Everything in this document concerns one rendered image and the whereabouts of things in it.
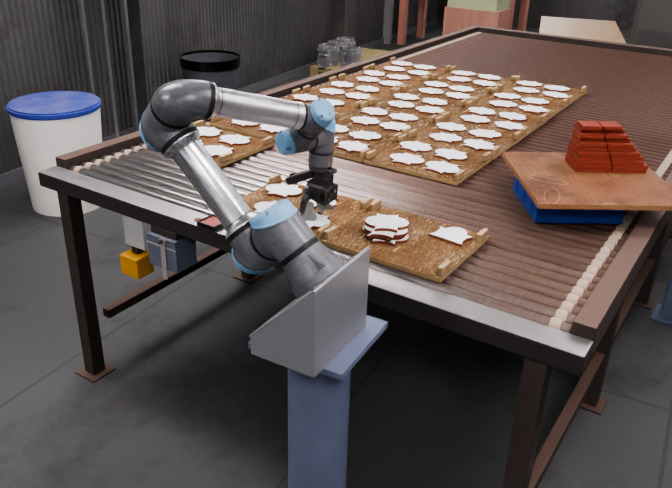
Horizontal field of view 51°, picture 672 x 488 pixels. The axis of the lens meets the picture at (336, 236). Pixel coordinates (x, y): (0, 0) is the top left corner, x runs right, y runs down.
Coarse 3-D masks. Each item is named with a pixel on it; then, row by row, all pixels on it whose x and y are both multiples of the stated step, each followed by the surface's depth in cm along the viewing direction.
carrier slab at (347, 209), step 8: (296, 184) 258; (256, 192) 250; (264, 192) 250; (248, 200) 243; (256, 200) 243; (264, 200) 243; (272, 200) 244; (296, 200) 244; (344, 200) 245; (352, 200) 245; (360, 200) 246; (336, 208) 239; (344, 208) 239; (352, 208) 239; (368, 208) 240; (336, 216) 233; (344, 216) 233; (352, 216) 233; (336, 224) 227; (344, 224) 228; (320, 240) 217
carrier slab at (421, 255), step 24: (360, 216) 233; (408, 216) 234; (336, 240) 217; (360, 240) 217; (408, 240) 218; (432, 240) 218; (384, 264) 206; (408, 264) 204; (432, 264) 204; (456, 264) 205
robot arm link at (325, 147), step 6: (330, 126) 209; (324, 132) 209; (330, 132) 210; (318, 138) 208; (324, 138) 209; (330, 138) 211; (318, 144) 209; (324, 144) 210; (330, 144) 212; (312, 150) 213; (318, 150) 212; (324, 150) 212; (330, 150) 213
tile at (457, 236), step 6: (444, 228) 224; (450, 228) 224; (456, 228) 224; (432, 234) 220; (438, 234) 220; (444, 234) 220; (450, 234) 220; (456, 234) 220; (462, 234) 220; (444, 240) 218; (450, 240) 216; (456, 240) 216; (462, 240) 216; (468, 240) 219
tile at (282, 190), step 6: (270, 186) 252; (276, 186) 252; (282, 186) 252; (288, 186) 253; (294, 186) 253; (270, 192) 247; (276, 192) 247; (282, 192) 247; (288, 192) 248; (294, 192) 248; (300, 192) 248
